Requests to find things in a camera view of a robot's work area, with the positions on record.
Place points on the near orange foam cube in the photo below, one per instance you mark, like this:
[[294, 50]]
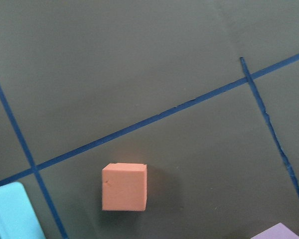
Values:
[[124, 187]]

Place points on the teal plastic bin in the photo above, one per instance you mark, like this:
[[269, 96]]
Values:
[[17, 217]]

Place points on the near purple foam cube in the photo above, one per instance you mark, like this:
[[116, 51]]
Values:
[[278, 231]]

